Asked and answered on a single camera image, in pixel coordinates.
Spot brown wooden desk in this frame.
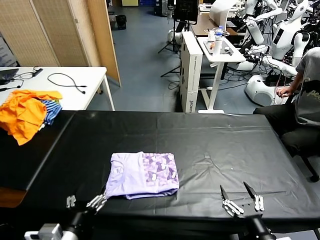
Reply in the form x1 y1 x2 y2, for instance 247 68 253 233
190 12 247 37

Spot beige pegboard screen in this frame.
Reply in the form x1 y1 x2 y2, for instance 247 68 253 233
0 0 90 67

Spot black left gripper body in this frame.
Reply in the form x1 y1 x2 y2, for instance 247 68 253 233
63 201 97 235

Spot black adapter with cable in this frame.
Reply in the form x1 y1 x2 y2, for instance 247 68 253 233
14 66 44 89

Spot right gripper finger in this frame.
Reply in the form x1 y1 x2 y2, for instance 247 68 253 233
243 181 265 212
219 185 245 218

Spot person's right hand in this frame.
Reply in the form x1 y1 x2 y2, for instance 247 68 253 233
276 87 293 99

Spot lavender t-shirt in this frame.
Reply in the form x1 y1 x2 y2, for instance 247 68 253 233
104 150 181 201

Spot blue striped garment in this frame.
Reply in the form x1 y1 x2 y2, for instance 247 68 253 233
39 98 63 126

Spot seated person gray shirt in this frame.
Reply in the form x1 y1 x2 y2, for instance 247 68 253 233
252 46 320 158

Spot tall white cardboard box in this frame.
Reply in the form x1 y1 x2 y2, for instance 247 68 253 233
179 30 204 114

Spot white table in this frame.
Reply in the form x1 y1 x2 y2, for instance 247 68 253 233
0 65 116 111

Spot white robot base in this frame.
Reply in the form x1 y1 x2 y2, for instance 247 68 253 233
167 28 184 44
228 59 255 71
244 73 291 107

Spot person's right forearm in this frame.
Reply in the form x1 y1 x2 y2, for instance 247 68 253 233
288 79 302 98

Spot white humanoid robot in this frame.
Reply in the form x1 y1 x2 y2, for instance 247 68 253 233
243 0 284 45
271 0 312 68

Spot white curved shell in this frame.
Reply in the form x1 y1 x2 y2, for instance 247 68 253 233
209 0 238 29

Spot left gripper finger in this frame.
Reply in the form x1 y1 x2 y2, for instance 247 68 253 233
66 195 77 209
86 188 109 213

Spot black covered wooden table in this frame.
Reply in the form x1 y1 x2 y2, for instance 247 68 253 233
0 109 76 209

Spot black tablecloth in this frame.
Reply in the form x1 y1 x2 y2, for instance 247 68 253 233
21 109 320 226

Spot black laptop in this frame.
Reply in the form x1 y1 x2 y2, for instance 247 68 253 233
0 67 20 85

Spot black looped cable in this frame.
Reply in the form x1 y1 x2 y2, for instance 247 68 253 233
47 72 88 95

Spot white standing desk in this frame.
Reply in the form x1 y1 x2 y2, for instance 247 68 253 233
196 36 247 114

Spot black monitor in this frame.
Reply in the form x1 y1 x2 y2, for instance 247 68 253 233
173 0 200 25

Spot black tripod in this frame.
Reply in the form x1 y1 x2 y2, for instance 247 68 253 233
157 12 183 77

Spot black waste bin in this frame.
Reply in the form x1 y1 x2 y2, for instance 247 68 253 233
115 14 127 30

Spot orange garment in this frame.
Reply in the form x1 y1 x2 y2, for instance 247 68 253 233
0 89 63 146

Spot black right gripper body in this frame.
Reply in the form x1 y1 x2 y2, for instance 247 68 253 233
234 203 270 235

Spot white tumbler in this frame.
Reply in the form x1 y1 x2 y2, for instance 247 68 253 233
212 37 222 57

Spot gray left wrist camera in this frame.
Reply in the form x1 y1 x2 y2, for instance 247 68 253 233
24 223 64 240

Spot black floor cables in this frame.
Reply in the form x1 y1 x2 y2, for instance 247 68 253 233
168 71 251 91

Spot wooden partition wall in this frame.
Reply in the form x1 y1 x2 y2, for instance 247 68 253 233
86 0 122 87

